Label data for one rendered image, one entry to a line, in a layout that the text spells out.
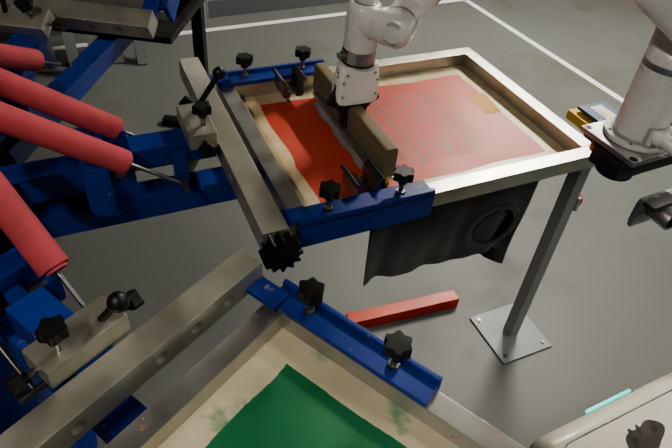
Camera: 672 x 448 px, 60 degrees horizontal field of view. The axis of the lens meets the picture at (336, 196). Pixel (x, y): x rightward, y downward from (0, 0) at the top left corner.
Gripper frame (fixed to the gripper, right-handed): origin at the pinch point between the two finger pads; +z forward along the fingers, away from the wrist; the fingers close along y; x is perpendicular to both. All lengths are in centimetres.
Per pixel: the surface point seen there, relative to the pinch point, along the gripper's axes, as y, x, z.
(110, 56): -48, 69, 14
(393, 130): 12.1, -0.9, 5.3
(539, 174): 34.5, -29.5, 2.4
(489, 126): 37.3, -6.7, 4.9
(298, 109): -7.2, 15.2, 6.0
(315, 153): -10.3, -4.1, 5.6
